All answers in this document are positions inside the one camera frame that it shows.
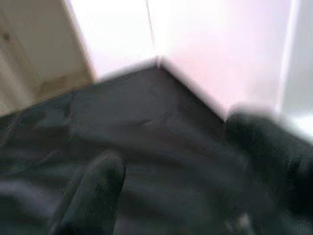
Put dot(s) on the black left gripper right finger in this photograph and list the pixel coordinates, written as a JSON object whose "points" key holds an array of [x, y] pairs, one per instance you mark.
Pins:
{"points": [[269, 151]]}

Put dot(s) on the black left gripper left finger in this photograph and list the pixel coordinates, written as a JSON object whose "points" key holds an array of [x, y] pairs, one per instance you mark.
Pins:
{"points": [[97, 195]]}

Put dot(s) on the black table cloth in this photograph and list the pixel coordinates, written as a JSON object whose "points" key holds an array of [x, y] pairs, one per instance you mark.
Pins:
{"points": [[146, 122]]}

